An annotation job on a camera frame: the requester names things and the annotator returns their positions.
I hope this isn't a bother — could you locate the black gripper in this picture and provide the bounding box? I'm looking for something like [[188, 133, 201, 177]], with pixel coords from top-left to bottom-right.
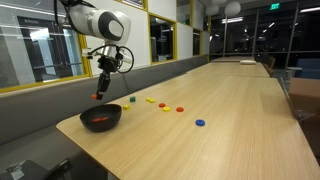
[[95, 55, 118, 101]]

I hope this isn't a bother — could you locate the black bowl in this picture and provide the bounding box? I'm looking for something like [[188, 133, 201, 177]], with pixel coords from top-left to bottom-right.
[[79, 103, 123, 133]]

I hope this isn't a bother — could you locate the yellow framed window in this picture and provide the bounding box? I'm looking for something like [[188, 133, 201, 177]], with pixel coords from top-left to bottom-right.
[[191, 28, 204, 57], [0, 0, 93, 94], [147, 12, 178, 65]]

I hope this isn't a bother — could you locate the grey upholstered bench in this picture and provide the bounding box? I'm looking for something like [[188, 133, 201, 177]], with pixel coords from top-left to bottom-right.
[[0, 54, 210, 180]]

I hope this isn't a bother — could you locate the light wood table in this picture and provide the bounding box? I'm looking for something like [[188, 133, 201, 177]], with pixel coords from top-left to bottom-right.
[[210, 55, 257, 64], [186, 61, 271, 79]]

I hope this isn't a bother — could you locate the white oval pendant lamp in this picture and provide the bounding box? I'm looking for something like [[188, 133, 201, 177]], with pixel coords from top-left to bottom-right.
[[205, 3, 220, 17], [224, 0, 242, 18]]

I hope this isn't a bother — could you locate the brown leather chair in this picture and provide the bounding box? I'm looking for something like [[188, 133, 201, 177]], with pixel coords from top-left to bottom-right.
[[264, 56, 277, 77]]

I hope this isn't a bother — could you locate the blue sofa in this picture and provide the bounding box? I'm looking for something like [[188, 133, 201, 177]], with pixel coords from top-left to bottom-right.
[[294, 58, 320, 80]]

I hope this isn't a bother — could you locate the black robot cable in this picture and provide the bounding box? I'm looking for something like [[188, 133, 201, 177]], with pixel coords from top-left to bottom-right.
[[116, 45, 135, 75]]

